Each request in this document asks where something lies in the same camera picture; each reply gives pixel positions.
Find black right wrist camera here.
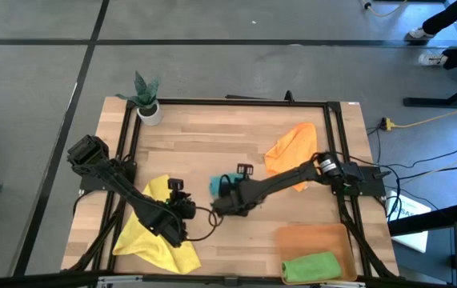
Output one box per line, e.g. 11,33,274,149
236,162,255,178

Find white cardboard box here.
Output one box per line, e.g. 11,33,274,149
386,190,432,254

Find potted plant in white pot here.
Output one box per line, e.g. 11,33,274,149
115,70,163,127

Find teal microfiber towel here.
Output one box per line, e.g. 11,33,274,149
208,172,245,198

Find green microfiber towel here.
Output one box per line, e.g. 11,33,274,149
281,250,343,284

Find black desk leg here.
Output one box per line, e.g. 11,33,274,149
403,74,457,109

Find orange plastic basket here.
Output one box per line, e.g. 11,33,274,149
276,222,359,286

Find black desk foot bar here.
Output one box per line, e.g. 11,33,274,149
387,202,457,237

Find black floor cable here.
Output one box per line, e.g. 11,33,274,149
366,119,457,223

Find orange microfiber towel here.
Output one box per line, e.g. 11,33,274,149
263,122,319,192

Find black left gripper cable loop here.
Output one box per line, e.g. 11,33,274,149
186,205,224,242

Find yellow cable with black plug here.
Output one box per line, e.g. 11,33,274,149
359,0,409,18

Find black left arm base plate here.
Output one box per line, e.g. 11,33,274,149
74,159,137,192

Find black aluminium table frame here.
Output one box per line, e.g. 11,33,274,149
67,90,399,281

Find person's white shoe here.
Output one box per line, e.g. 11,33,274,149
418,52,449,67
407,26,434,40

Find yellow extension cable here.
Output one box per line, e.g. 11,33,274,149
380,99,457,132

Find yellow microfiber towel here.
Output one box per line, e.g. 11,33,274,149
111,174,202,275

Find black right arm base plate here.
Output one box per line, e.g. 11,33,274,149
329,163,387,198

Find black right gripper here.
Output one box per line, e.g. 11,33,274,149
210,178,262,218

